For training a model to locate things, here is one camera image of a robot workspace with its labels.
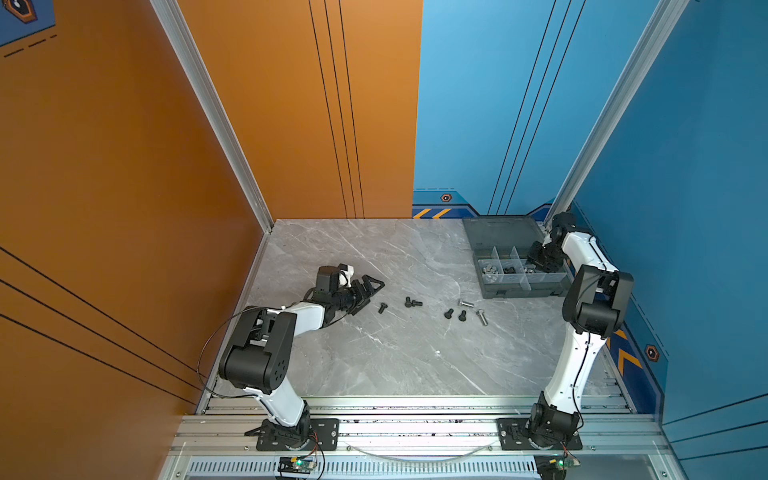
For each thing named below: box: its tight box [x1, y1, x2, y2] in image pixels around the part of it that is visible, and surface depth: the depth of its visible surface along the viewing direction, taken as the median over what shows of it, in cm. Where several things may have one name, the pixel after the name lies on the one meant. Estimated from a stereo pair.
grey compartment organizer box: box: [462, 216, 574, 299], surface depth 105 cm
